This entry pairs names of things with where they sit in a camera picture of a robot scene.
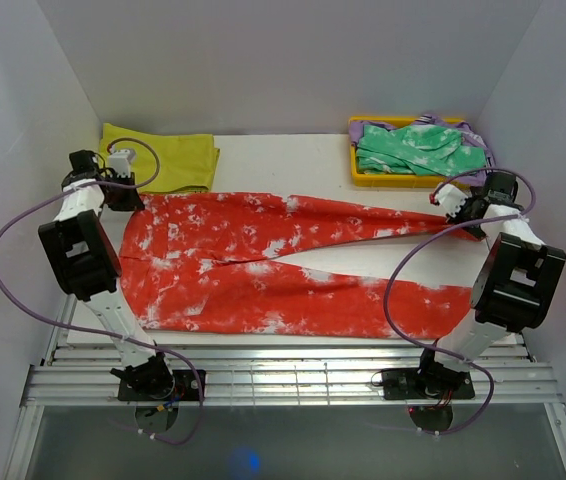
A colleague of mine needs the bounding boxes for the red tie-dye trousers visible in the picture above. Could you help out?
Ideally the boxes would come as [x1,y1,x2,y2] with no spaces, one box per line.
[119,192,470,338]

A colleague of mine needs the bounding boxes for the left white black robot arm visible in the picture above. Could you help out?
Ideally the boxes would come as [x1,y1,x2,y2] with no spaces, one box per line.
[38,148,175,400]

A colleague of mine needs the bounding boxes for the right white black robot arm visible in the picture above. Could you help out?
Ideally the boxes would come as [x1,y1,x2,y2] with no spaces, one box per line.
[414,172,566,398]

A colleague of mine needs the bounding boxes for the folded yellow-green trousers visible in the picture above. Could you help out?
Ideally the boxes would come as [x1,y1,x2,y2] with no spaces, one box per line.
[99,123,220,194]

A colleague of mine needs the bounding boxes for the green tie-dye trousers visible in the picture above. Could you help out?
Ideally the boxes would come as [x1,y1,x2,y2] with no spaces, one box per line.
[355,124,487,177]

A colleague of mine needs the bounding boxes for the purple striped garment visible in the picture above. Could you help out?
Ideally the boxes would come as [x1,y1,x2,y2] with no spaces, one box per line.
[349,114,494,174]

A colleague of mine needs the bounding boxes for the yellow plastic bin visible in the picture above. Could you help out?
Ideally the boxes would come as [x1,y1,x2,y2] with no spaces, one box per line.
[348,117,473,188]

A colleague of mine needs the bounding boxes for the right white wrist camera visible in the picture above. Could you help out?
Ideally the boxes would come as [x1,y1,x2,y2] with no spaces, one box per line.
[430,183,469,218]

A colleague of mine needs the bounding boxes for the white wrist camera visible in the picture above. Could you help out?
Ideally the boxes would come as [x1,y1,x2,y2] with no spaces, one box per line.
[106,148,136,179]
[430,183,469,218]

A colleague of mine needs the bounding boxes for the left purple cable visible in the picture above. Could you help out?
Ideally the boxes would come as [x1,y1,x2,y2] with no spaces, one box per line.
[0,137,205,447]

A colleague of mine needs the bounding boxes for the purple cable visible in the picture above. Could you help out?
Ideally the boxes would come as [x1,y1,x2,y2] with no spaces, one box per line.
[0,137,205,447]
[367,167,536,437]

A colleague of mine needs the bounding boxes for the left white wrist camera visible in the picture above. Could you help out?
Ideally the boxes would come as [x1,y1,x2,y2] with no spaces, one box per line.
[106,148,136,179]

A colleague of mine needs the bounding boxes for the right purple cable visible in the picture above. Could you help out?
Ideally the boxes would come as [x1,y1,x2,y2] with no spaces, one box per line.
[367,167,536,437]

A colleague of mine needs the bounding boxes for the aluminium rail frame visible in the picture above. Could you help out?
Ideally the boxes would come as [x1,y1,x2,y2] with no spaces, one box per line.
[4,199,566,480]

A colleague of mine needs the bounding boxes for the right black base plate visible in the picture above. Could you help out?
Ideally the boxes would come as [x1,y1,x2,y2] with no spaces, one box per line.
[373,368,475,400]

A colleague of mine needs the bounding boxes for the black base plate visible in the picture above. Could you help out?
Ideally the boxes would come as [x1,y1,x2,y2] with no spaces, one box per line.
[116,369,207,403]
[373,368,475,400]

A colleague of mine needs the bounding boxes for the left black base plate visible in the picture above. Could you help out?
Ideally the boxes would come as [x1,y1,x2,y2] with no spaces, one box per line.
[116,369,207,403]

